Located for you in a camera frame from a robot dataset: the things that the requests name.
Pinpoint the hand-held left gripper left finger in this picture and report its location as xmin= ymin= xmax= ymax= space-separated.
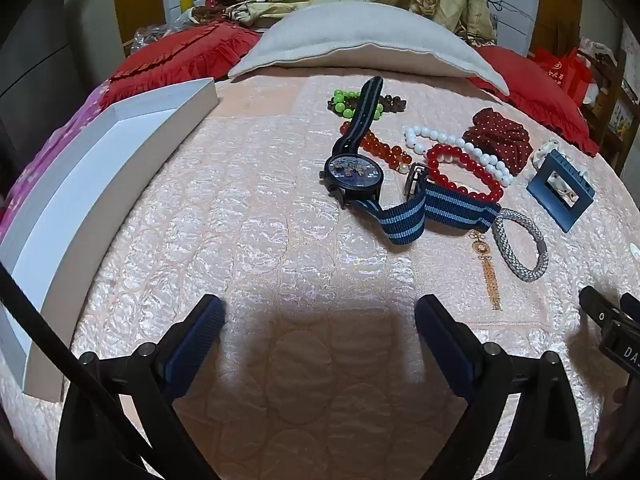
xmin=56 ymin=294 xmax=226 ymax=480

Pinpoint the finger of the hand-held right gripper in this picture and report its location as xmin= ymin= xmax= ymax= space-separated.
xmin=579 ymin=285 xmax=623 ymax=330

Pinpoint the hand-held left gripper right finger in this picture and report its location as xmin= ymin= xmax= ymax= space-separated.
xmin=414 ymin=294 xmax=587 ymax=480

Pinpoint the silver braided bracelet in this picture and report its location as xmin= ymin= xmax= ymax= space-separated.
xmin=492 ymin=208 xmax=549 ymax=282

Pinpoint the blue hair claw clip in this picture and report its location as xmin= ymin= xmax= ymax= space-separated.
xmin=526 ymin=152 xmax=596 ymax=233

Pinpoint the white patterned scrunchie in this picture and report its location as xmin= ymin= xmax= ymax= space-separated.
xmin=531 ymin=138 xmax=581 ymax=206

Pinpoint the red bead bracelet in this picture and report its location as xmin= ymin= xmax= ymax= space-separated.
xmin=426 ymin=143 xmax=503 ymax=204

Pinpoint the striped strap wristwatch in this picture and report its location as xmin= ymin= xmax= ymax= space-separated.
xmin=318 ymin=76 xmax=502 ymax=247

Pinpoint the red polka dot scrunchie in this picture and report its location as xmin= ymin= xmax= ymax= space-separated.
xmin=462 ymin=108 xmax=532 ymax=177

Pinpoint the orange bead bracelet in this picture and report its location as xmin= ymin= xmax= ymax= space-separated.
xmin=340 ymin=120 xmax=413 ymax=175

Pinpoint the white cardboard box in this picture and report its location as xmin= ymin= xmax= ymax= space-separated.
xmin=0 ymin=77 xmax=219 ymax=403

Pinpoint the green bead bracelet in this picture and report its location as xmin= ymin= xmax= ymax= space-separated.
xmin=332 ymin=89 xmax=385 ymax=120

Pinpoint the gold fan tassel hairpin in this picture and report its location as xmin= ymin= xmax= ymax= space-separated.
xmin=469 ymin=229 xmax=502 ymax=312

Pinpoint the peach quilted bedspread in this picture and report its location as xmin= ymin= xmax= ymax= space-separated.
xmin=0 ymin=67 xmax=640 ymax=480

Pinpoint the wooden chair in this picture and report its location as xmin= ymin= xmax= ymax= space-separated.
xmin=575 ymin=35 xmax=640 ymax=176

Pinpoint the red shopping bag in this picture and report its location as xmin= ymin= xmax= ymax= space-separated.
xmin=530 ymin=46 xmax=593 ymax=106

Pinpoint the red ruffled pillow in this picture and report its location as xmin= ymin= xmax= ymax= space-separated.
xmin=467 ymin=45 xmax=600 ymax=157
xmin=100 ymin=22 xmax=263 ymax=108

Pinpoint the pink floral sheet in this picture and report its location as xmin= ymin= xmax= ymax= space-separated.
xmin=0 ymin=80 xmax=116 ymax=241

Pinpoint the clear plastic bag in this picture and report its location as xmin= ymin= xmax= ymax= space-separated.
xmin=122 ymin=24 xmax=173 ymax=56

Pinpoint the cream pillow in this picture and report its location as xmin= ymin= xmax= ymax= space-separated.
xmin=228 ymin=1 xmax=511 ymax=96

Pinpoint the grey cabinet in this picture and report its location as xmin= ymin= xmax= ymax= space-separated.
xmin=0 ymin=0 xmax=126 ymax=161

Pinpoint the black cable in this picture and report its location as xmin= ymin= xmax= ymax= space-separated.
xmin=0 ymin=260 xmax=176 ymax=480

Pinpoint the white bead bracelet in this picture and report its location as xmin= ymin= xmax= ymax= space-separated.
xmin=403 ymin=125 xmax=515 ymax=188

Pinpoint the dark brown bead bracelet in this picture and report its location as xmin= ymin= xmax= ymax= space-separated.
xmin=327 ymin=94 xmax=407 ymax=116

